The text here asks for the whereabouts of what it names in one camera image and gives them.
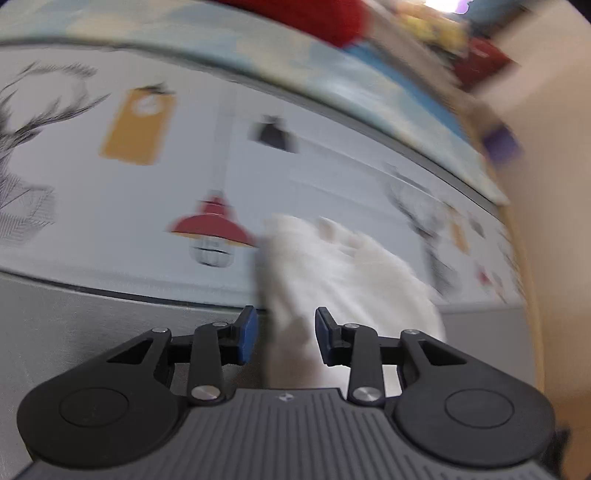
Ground dark red cushion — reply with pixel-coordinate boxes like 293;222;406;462
452;37;516;92

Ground blue bed sheet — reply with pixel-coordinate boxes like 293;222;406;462
344;41;469;141

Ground deer print bed sheet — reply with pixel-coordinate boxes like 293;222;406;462
1;46;523;308

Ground white t-shirt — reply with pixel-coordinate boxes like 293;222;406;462
260;215;446;390

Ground yellow plush toys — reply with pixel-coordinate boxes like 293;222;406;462
394;1;469;55

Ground light blue patterned mat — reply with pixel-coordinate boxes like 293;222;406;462
1;1;508;204

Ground wooden bed frame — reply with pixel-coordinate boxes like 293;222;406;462
449;91;547;394

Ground red folded blanket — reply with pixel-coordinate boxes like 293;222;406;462
221;0;368;48

